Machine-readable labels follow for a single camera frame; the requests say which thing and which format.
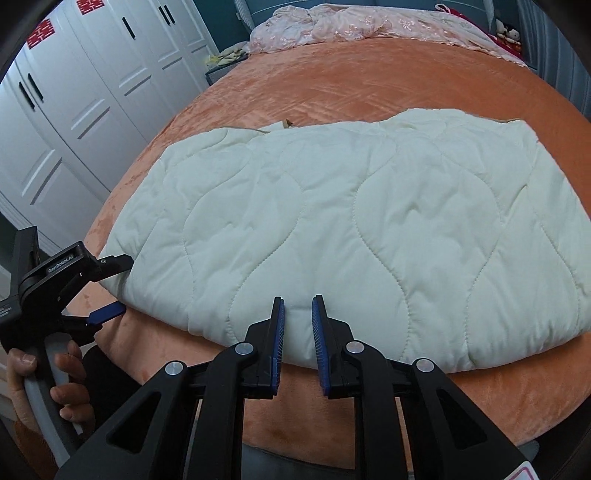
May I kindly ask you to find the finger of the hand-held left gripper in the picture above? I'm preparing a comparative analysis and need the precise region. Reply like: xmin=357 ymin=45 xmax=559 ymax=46
xmin=59 ymin=302 xmax=127 ymax=345
xmin=98 ymin=255 xmax=135 ymax=279

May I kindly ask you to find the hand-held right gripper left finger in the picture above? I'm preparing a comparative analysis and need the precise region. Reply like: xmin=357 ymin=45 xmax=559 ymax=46
xmin=54 ymin=296 xmax=286 ymax=480

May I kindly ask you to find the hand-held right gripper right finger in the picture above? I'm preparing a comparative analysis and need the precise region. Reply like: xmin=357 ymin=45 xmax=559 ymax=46
xmin=311 ymin=295 xmax=532 ymax=480

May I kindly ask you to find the cream quilted jacket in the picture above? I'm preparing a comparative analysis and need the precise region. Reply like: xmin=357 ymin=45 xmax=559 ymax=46
xmin=104 ymin=107 xmax=591 ymax=374

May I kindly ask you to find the person's left hand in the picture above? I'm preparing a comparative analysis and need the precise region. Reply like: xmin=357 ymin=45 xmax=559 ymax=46
xmin=6 ymin=340 xmax=96 ymax=437

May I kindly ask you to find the white wardrobe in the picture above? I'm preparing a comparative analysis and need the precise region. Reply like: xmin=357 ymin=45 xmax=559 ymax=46
xmin=0 ymin=0 xmax=220 ymax=259

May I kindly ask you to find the grey nightstand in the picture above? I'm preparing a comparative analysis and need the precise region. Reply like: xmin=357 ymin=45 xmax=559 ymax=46
xmin=205 ymin=41 xmax=250 ymax=86

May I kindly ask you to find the white pink-bordered tag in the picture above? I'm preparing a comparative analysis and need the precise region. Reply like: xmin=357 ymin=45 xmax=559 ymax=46
xmin=496 ymin=455 xmax=544 ymax=480

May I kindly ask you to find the yellow paper clutter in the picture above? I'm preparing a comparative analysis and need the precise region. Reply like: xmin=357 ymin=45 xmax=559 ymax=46
xmin=208 ymin=45 xmax=248 ymax=66

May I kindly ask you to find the orange plush blanket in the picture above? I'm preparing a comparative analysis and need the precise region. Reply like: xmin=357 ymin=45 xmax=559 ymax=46
xmin=14 ymin=39 xmax=591 ymax=462

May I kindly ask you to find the blue bed headboard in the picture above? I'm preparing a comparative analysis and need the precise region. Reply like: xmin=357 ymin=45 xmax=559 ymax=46
xmin=233 ymin=0 xmax=520 ymax=20

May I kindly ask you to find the pink lace quilt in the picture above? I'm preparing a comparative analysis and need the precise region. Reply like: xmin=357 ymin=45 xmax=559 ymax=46
xmin=249 ymin=4 xmax=527 ymax=64

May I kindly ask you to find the red cloth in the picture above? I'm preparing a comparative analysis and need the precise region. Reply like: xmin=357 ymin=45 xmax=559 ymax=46
xmin=436 ymin=4 xmax=525 ymax=59

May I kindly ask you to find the blue-grey curtain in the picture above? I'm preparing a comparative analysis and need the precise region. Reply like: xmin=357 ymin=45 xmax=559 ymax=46
xmin=516 ymin=0 xmax=591 ymax=112

